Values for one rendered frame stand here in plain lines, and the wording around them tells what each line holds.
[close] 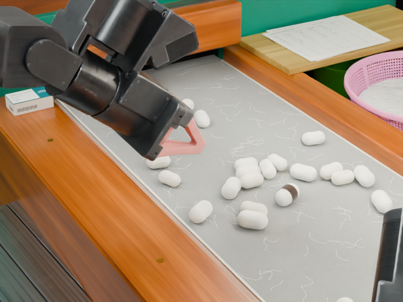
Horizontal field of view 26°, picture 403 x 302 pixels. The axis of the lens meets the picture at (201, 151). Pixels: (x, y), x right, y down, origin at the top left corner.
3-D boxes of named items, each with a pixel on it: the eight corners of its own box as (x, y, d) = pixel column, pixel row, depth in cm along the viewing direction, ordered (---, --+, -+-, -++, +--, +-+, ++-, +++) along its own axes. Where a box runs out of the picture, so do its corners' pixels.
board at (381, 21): (288, 76, 136) (289, 69, 135) (237, 44, 147) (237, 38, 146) (445, 36, 150) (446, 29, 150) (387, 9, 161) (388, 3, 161)
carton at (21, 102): (14, 116, 124) (12, 103, 123) (6, 106, 126) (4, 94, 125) (54, 106, 126) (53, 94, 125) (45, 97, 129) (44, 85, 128)
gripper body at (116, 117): (146, 76, 96) (96, 45, 91) (192, 112, 88) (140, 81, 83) (113, 125, 96) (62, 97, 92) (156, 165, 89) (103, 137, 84)
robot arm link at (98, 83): (114, 52, 90) (63, 20, 86) (141, 66, 86) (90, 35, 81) (80, 109, 90) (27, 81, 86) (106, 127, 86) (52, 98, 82)
